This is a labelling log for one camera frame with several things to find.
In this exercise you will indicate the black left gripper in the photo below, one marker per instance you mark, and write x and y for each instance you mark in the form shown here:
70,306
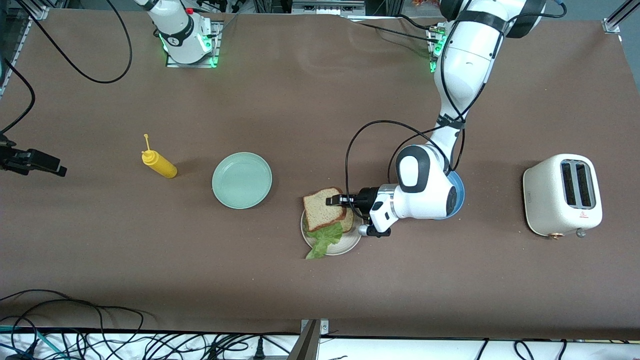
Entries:
369,196

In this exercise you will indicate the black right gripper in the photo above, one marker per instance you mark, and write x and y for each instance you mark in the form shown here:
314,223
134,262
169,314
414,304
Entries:
26,159

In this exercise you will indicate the dark crust bread slice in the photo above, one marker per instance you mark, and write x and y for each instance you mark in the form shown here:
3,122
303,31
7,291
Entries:
322,210

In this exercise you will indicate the light crust bread slice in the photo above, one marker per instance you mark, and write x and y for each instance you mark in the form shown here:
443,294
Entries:
349,222

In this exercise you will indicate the green lettuce leaf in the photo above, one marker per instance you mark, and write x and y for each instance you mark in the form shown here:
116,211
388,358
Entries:
325,237

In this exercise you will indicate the yellow mustard squeeze bottle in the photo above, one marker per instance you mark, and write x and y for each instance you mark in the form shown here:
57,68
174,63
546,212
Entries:
162,167

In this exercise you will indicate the metal base plate left arm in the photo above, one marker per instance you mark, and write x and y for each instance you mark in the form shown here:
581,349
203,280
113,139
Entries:
432,62

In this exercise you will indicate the metal base plate right arm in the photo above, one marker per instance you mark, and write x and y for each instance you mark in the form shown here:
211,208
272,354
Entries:
218,40

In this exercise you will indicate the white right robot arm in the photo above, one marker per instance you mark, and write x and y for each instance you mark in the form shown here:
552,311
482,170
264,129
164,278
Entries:
182,37

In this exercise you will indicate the beige plate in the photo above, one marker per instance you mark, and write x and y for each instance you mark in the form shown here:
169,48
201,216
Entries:
345,245

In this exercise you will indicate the pale green plate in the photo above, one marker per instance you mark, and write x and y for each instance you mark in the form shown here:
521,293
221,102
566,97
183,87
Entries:
242,180

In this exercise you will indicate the blue plate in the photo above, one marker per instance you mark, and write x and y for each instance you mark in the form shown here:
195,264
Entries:
461,192

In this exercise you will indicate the black power plug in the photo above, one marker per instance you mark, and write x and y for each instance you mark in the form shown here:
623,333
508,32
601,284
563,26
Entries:
259,350

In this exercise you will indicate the grey device box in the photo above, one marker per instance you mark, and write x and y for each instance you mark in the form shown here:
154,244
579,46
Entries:
325,6

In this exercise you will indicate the cream white toaster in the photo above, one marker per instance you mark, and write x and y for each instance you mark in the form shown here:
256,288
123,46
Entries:
545,200

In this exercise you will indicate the red packet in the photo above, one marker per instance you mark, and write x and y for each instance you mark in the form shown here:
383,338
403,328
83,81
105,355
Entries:
425,4

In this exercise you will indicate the aluminium post with bracket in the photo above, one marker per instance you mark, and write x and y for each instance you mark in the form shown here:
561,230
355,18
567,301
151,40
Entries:
307,345

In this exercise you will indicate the aluminium frame profile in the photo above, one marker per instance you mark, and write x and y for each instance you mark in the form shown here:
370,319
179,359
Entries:
612,25
37,11

